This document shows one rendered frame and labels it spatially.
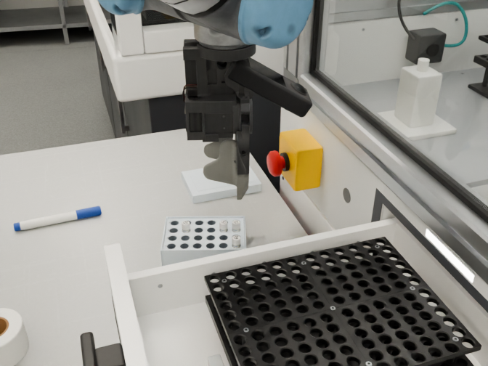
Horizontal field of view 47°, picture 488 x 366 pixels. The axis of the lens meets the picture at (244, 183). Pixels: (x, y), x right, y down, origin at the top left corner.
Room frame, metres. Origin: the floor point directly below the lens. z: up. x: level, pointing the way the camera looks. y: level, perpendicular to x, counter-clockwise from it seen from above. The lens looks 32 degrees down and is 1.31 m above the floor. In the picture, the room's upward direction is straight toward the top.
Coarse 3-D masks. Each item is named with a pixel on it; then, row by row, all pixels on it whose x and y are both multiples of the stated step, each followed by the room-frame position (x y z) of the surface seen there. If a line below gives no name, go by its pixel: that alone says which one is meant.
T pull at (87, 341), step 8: (80, 336) 0.36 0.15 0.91; (88, 336) 0.36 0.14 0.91; (88, 344) 0.35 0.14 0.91; (112, 344) 0.35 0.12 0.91; (120, 344) 0.35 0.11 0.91; (88, 352) 0.34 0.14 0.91; (96, 352) 0.35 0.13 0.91; (104, 352) 0.34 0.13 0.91; (112, 352) 0.34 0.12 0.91; (120, 352) 0.34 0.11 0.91; (88, 360) 0.33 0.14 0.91; (96, 360) 0.34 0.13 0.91; (104, 360) 0.34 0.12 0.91; (112, 360) 0.34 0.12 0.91; (120, 360) 0.34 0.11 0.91
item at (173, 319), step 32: (384, 224) 0.56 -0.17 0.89; (224, 256) 0.50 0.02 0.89; (256, 256) 0.51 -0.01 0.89; (288, 256) 0.52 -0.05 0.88; (416, 256) 0.52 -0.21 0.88; (160, 288) 0.47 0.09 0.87; (192, 288) 0.48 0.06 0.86; (448, 288) 0.46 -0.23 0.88; (160, 320) 0.46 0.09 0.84; (192, 320) 0.46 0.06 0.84; (480, 320) 0.41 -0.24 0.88; (160, 352) 0.41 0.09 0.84; (192, 352) 0.41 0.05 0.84; (480, 352) 0.40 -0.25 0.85
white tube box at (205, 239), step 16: (176, 224) 0.71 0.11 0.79; (192, 224) 0.69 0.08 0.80; (208, 224) 0.69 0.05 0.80; (240, 224) 0.69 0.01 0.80; (176, 240) 0.66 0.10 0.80; (192, 240) 0.66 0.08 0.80; (208, 240) 0.66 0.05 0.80; (224, 240) 0.66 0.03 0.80; (240, 240) 0.66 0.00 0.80; (176, 256) 0.63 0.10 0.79; (192, 256) 0.63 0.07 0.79
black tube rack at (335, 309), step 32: (320, 256) 0.49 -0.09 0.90; (352, 256) 0.49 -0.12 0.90; (384, 256) 0.49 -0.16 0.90; (256, 288) 0.45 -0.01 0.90; (288, 288) 0.44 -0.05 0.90; (320, 288) 0.44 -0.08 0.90; (352, 288) 0.44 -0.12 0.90; (384, 288) 0.48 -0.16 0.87; (416, 288) 0.44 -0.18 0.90; (256, 320) 0.40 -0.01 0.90; (288, 320) 0.39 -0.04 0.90; (320, 320) 0.39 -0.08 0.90; (352, 320) 0.40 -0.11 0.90; (384, 320) 0.39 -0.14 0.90; (416, 320) 0.39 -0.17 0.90; (448, 320) 0.40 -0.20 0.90; (224, 352) 0.39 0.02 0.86; (256, 352) 0.35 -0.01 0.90; (288, 352) 0.38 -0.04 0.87; (320, 352) 0.35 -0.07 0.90; (352, 352) 0.35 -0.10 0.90; (384, 352) 0.35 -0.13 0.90; (416, 352) 0.36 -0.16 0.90; (448, 352) 0.35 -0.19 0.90
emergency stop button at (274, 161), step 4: (272, 152) 0.74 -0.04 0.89; (276, 152) 0.74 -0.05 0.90; (268, 156) 0.75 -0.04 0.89; (272, 156) 0.74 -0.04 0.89; (276, 156) 0.74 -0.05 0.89; (280, 156) 0.75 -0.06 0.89; (268, 160) 0.75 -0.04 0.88; (272, 160) 0.73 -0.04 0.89; (276, 160) 0.73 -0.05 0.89; (280, 160) 0.73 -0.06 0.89; (284, 160) 0.74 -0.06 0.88; (268, 164) 0.75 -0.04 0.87; (272, 164) 0.73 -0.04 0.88; (276, 164) 0.73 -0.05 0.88; (280, 164) 0.73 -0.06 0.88; (284, 164) 0.74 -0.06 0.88; (268, 168) 0.75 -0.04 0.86; (272, 168) 0.73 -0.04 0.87; (276, 168) 0.73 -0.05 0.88; (280, 168) 0.73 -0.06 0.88; (272, 172) 0.73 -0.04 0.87; (276, 172) 0.73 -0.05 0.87; (280, 172) 0.73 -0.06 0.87
